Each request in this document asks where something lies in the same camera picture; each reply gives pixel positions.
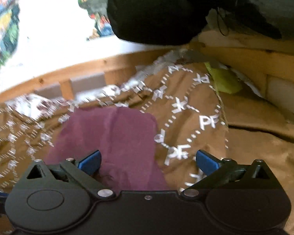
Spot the maroon long-sleeve top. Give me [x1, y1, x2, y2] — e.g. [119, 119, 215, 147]
[44, 107, 169, 192]

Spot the brown PF patterned duvet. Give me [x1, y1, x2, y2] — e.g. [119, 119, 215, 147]
[0, 63, 294, 234]

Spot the white floral pillow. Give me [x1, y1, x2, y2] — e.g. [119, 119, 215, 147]
[7, 49, 190, 119]

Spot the yellow-green cloth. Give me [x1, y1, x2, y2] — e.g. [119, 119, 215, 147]
[204, 62, 243, 94]

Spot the blond boy drawing poster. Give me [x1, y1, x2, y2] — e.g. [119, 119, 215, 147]
[0, 3, 20, 68]

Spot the black puffer jacket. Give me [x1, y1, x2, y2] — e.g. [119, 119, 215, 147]
[107, 0, 294, 46]

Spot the landscape drawing poster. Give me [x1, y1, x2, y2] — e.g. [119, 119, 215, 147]
[78, 0, 114, 41]

